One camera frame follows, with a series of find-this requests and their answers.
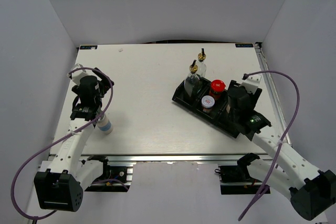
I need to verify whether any sauce jar with red lid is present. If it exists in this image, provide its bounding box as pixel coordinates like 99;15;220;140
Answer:
209;79;226;101

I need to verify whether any dark jar with white lid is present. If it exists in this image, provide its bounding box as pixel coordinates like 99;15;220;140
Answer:
201;95;215;114

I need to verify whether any oil bottle gold black spout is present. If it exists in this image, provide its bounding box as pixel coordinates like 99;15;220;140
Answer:
184;60;200;99

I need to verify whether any clear jar with silver lid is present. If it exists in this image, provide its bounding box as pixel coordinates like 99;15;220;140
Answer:
226;95;232;119

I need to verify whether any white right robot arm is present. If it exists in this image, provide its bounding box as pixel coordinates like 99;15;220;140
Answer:
226;78;335;221

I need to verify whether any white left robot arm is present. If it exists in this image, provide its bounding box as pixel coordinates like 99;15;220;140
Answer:
34;64;114;212

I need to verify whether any black compartment tray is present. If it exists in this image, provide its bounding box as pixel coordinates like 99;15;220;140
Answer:
172;78;271;140

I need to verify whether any white bottle with blue label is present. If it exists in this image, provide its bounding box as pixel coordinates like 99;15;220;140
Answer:
96;115;113;134

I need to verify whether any black logo sticker left corner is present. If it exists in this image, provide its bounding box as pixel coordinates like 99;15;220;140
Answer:
79;45;98;50

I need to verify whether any black logo sticker corner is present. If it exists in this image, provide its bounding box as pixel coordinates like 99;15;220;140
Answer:
235;43;254;48
79;45;98;50

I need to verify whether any black logo sticker right corner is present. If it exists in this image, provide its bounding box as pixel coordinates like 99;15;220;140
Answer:
235;43;254;48

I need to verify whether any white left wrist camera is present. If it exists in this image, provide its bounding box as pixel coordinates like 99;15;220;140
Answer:
67;63;89;86

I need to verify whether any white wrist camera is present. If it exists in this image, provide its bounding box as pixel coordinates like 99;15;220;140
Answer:
67;63;89;86
240;74;262;94

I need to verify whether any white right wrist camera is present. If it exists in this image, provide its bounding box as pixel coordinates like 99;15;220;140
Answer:
240;74;262;94

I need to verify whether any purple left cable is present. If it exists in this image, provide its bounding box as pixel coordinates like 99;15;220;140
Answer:
10;68;115;220

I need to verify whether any purple cable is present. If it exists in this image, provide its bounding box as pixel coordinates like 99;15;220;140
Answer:
237;70;300;221
10;68;115;220

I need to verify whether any aluminium rail right edge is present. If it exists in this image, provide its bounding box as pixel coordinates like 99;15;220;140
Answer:
254;42;287;136

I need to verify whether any aluminium rail edge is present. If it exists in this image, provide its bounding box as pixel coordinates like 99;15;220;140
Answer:
254;42;287;136
48;154;268;163

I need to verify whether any aluminium rail front edge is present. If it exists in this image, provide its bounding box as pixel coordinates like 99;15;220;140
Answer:
48;154;268;163

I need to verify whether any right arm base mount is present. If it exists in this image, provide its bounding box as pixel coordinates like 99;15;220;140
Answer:
214;153;262;195

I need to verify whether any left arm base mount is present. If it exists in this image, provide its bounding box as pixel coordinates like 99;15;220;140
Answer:
80;156;133;193

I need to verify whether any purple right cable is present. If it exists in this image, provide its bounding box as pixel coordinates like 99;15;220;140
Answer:
237;70;300;221

